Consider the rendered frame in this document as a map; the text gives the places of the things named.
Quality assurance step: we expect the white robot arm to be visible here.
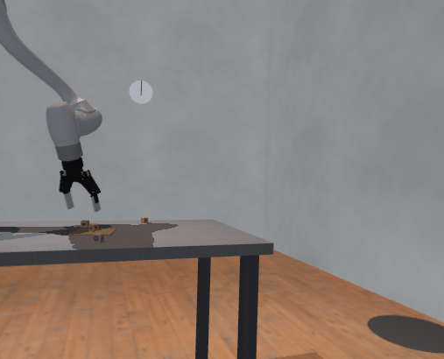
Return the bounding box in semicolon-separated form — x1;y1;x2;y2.
0;0;102;161

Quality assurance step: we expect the peach flat mat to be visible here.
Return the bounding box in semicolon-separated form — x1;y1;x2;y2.
68;229;116;236

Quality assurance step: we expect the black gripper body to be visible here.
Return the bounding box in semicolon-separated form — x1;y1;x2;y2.
61;157;84;182

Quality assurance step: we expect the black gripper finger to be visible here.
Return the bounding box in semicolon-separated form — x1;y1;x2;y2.
60;170;74;209
73;170;101;212

